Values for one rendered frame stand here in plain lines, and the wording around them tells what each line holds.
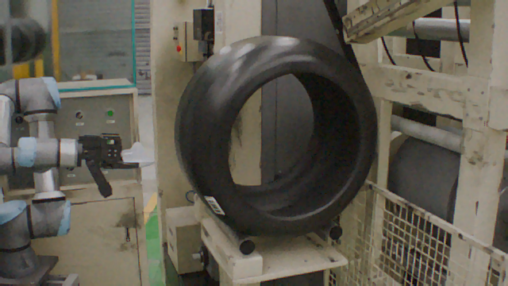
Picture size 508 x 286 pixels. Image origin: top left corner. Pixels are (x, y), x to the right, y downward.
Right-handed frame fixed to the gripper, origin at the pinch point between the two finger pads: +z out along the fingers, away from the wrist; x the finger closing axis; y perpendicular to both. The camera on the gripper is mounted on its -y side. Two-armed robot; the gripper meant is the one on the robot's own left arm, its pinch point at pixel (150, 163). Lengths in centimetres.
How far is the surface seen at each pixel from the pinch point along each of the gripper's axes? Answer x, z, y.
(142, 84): 953, 139, -74
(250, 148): 25.9, 38.5, -0.7
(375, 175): 22, 88, -8
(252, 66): -11.8, 21.9, 28.9
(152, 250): 187, 38, -109
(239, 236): -6.8, 25.4, -18.8
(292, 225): -12.5, 38.6, -13.6
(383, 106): 20, 86, 18
